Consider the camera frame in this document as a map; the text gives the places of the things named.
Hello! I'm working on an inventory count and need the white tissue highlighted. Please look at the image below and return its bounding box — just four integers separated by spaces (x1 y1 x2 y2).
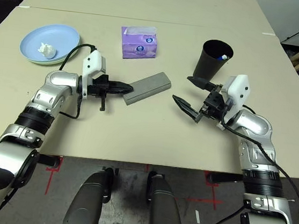
36 41 57 60

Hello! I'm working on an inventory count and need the blue plastic plate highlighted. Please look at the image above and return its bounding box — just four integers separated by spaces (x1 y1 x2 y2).
18 20 82 65

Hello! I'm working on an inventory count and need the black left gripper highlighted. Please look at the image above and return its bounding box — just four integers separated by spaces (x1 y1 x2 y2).
84 72 135 115

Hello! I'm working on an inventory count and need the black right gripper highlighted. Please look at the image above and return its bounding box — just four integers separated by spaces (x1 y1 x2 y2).
169 74 232 126

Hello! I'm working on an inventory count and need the grey left robot leg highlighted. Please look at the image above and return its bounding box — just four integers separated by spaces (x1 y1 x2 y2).
62 163 119 224

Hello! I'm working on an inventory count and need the green plastic plate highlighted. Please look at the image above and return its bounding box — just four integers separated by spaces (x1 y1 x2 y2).
25 33 82 70

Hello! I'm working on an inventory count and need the grey glasses case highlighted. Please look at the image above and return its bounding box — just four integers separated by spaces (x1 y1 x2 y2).
121 67 174 111

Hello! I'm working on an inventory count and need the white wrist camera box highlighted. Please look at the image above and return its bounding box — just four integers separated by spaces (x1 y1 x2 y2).
78 49 110 102
216 72 252 133

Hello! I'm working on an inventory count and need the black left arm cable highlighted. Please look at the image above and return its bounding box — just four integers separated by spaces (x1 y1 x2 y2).
53 41 97 121

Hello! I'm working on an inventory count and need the purple tissue box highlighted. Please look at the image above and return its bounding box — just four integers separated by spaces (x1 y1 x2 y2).
118 24 161 62

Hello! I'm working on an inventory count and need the grey robot leg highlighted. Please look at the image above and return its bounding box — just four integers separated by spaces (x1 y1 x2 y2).
62 163 119 224
142 171 190 224

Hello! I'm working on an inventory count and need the black plastic cup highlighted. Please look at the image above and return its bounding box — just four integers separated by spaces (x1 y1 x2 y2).
192 37 236 84

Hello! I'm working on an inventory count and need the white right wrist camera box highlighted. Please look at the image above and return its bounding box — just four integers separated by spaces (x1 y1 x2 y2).
216 72 252 133

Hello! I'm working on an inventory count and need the grey right robot leg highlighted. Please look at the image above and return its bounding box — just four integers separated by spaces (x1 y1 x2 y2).
142 171 190 224

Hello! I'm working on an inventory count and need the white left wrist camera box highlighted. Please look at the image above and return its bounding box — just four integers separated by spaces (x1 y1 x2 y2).
78 49 110 102

